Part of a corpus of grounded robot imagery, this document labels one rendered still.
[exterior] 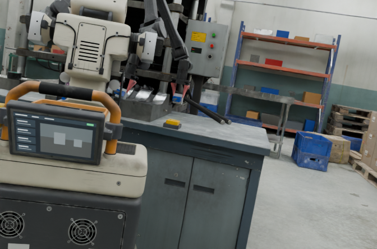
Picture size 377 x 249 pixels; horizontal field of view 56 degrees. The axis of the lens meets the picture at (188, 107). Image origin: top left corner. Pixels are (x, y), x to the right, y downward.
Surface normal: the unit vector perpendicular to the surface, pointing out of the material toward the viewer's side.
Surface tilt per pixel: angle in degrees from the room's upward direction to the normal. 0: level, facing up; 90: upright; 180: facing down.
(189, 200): 90
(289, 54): 90
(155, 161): 90
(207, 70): 90
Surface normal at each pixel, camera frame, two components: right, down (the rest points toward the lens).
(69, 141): 0.04, 0.53
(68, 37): 0.14, 0.00
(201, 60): -0.18, 0.08
